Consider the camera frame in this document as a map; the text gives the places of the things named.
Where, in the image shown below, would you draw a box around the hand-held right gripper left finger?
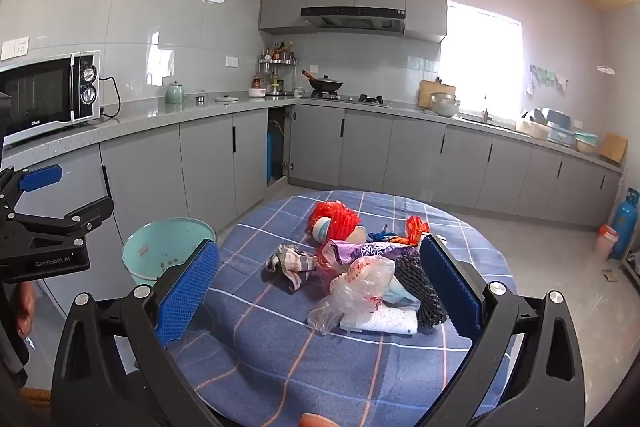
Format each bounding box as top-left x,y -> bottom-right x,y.
51,238 -> 221,427

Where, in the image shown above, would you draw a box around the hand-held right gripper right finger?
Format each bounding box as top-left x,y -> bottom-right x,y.
419,234 -> 586,427

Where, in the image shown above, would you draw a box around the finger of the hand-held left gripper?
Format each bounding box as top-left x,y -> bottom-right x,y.
0,164 -> 64,208
7,196 -> 115,240

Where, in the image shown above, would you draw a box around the black foam net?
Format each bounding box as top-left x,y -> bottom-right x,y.
392,252 -> 448,330

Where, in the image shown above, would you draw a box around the pale blue plastic piece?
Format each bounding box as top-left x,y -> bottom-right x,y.
385,279 -> 422,310

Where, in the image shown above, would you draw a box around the teal enamel basin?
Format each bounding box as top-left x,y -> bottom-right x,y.
121,218 -> 217,288

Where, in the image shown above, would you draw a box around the orange blue mesh net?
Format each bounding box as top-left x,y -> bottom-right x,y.
367,215 -> 427,249

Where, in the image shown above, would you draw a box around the clear plastic bag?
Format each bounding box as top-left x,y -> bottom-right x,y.
306,256 -> 396,335

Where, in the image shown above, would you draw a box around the purple snack wrapper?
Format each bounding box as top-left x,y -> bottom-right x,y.
316,239 -> 416,275

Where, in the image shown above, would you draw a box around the striped grey cloth rag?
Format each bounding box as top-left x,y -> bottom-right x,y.
265,244 -> 321,292

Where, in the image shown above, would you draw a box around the ribbed red foam net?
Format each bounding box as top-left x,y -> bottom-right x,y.
330,207 -> 362,242

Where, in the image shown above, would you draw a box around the white blue paper cup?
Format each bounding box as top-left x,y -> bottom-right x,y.
312,216 -> 369,246

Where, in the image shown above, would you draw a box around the red mesh net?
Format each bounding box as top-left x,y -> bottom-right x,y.
307,201 -> 352,234

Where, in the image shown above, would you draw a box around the person's left hand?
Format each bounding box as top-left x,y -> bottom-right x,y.
14,281 -> 37,339

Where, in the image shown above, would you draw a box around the black silver microwave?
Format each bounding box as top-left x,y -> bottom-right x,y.
0,51 -> 102,146

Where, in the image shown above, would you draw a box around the blue plaid tablecloth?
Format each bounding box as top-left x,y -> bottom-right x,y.
167,190 -> 516,427

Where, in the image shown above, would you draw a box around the white bucket red lid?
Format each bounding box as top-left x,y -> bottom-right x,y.
594,224 -> 620,259

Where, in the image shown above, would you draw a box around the white basin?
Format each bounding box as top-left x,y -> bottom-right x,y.
516,119 -> 551,140

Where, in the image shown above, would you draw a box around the steel shelving rack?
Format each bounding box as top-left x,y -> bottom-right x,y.
620,249 -> 640,293

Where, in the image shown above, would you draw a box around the pale blue storage box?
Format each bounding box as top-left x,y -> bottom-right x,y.
547,124 -> 576,148

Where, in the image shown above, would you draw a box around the blue gas cylinder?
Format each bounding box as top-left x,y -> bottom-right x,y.
611,188 -> 640,260

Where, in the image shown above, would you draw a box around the green plastic basin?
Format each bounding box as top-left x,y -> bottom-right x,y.
574,132 -> 599,155

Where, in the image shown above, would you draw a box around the wooden cutting board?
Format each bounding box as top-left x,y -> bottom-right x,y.
417,79 -> 457,112

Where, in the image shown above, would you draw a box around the gas stove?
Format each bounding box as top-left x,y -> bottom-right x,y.
300,92 -> 390,108

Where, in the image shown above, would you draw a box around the light wooden board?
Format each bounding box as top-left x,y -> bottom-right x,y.
599,133 -> 628,164

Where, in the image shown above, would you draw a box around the hanging dishcloths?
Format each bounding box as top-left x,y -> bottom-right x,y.
527,64 -> 570,95

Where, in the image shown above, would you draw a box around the bright window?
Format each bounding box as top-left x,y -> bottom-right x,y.
440,1 -> 523,120

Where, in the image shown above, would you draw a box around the black wok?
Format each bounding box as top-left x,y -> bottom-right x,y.
301,69 -> 345,94

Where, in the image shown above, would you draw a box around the metal corner spice rack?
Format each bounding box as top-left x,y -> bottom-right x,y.
256,39 -> 297,95

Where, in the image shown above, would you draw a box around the row of condiment bottles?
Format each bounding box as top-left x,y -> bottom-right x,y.
262,39 -> 296,62

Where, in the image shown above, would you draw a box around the black range hood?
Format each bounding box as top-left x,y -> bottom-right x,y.
300,6 -> 406,35

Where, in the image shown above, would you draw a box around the black power cable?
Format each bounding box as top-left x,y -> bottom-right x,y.
98,76 -> 122,120

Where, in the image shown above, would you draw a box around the white wall switch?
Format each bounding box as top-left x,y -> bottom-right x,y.
0,38 -> 31,60

